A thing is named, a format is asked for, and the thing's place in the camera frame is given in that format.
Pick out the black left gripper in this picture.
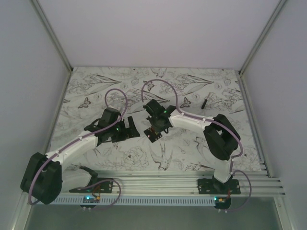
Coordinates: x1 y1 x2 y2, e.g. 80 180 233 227
108 116 140 143

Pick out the black fuse box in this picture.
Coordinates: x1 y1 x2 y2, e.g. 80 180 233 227
144 127 162 143

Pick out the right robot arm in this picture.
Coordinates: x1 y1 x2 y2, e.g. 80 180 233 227
143 99 240 194

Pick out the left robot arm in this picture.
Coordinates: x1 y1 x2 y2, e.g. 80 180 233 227
20 107 140 204

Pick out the left controller board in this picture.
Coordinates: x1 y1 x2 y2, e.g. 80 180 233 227
80 195 100 211

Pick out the controller board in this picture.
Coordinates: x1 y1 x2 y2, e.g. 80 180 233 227
214 197 232 212
80 195 100 211

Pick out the right controller board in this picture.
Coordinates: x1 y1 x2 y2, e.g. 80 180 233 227
214 197 232 212

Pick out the black handled screwdriver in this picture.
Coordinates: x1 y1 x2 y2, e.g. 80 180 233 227
201 92 211 110

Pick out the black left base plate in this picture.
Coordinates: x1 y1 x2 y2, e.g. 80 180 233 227
69 178 114 194

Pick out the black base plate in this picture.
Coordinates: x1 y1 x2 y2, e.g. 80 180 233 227
69 178 114 194
197 178 241 195

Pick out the slotted cable duct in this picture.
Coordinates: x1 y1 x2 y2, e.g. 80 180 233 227
55 195 216 206

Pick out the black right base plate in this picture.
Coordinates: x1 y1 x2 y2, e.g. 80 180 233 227
197 178 241 195

